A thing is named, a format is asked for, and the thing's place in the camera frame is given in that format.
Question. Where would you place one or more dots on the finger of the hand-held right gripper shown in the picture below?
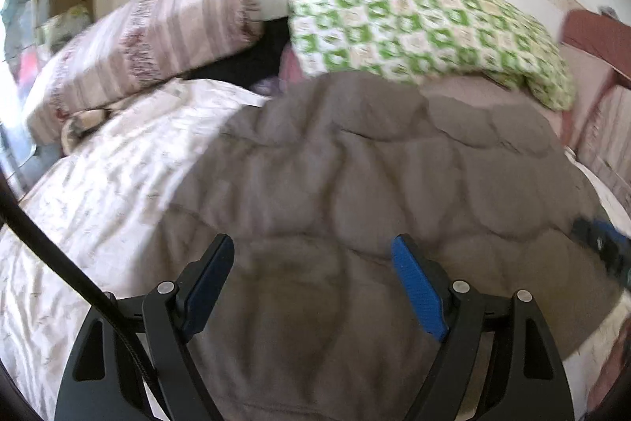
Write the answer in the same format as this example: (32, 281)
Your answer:
(599, 228)

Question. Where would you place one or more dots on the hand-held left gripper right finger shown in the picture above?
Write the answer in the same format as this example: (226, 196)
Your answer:
(419, 288)

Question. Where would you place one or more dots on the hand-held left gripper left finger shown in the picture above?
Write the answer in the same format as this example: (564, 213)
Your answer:
(209, 288)

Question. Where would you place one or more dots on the brown hooded puffer jacket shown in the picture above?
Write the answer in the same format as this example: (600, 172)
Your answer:
(355, 204)

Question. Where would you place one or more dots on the striped pink cushion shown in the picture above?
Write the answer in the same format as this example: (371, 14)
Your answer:
(609, 140)

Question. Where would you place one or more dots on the white floral quilt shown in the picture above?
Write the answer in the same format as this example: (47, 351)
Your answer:
(98, 204)

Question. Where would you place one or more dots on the reddish brown headboard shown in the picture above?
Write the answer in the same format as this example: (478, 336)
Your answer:
(596, 39)

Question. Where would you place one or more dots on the beige patterned cloth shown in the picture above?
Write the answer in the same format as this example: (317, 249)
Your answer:
(86, 125)

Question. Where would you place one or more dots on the purple cloth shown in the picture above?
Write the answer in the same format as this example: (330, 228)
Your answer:
(268, 84)

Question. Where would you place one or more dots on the dark cloth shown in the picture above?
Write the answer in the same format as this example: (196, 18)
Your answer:
(246, 61)

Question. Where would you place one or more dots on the pink striped pillow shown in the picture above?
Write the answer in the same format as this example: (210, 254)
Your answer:
(148, 51)

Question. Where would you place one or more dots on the green patterned pillow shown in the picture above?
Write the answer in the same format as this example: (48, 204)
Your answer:
(424, 36)

